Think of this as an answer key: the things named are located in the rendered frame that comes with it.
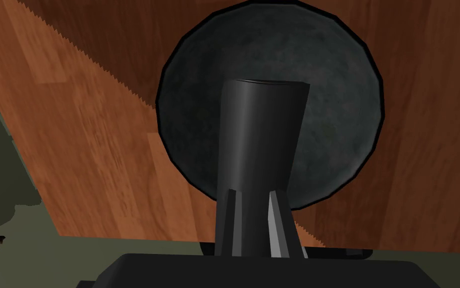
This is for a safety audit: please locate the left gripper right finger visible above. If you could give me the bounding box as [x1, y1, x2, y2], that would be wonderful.
[268, 190, 308, 259]

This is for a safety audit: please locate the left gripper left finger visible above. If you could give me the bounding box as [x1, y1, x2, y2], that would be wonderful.
[215, 188, 243, 258]

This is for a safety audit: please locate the dark grey round plate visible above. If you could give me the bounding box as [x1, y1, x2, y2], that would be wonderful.
[155, 0, 386, 212]

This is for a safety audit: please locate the brown wooden table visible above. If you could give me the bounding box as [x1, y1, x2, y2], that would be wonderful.
[0, 0, 460, 255]

